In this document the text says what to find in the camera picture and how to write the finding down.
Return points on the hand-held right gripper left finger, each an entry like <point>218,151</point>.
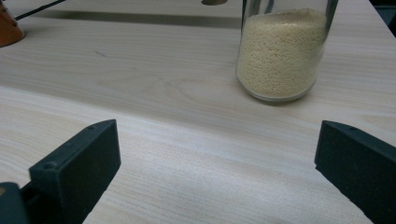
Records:
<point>77,168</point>

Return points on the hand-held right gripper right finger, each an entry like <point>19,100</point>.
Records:
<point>361,174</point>

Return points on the glass jar of yellow grains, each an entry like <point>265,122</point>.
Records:
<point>280,56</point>

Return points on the glass jar of orange powder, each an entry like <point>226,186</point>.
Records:
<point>7,28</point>

